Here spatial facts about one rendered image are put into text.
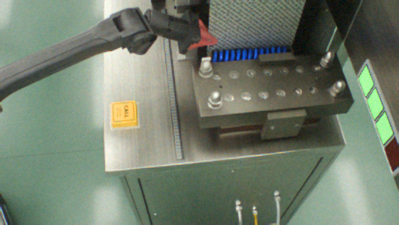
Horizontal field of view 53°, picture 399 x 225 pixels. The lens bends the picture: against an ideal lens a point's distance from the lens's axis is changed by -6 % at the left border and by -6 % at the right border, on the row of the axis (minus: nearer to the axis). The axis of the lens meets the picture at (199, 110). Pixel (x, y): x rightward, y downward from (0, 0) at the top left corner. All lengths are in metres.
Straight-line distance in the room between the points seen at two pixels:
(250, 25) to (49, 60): 0.49
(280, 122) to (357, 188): 1.19
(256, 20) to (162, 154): 0.42
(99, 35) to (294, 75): 0.51
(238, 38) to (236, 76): 0.10
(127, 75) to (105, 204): 0.93
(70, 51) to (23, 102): 1.52
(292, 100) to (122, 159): 0.46
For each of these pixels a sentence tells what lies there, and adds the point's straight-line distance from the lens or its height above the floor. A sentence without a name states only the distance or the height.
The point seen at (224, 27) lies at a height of 1.12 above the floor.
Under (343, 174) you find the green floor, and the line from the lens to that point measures 2.20.
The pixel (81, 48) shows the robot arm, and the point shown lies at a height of 1.21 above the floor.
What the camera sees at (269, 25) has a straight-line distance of 1.09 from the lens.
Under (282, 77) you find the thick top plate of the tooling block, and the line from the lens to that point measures 1.10.
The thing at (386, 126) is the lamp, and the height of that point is 1.20.
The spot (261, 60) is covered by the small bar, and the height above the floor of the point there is 1.05.
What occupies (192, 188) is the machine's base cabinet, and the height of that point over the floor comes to 0.70.
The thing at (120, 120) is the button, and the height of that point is 0.92.
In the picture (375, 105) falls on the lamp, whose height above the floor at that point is 1.19.
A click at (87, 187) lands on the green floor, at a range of 2.09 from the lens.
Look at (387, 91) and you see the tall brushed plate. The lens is 0.90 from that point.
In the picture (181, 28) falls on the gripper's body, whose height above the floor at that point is 1.15.
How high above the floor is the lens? 1.90
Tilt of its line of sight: 59 degrees down
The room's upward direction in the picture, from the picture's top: 3 degrees clockwise
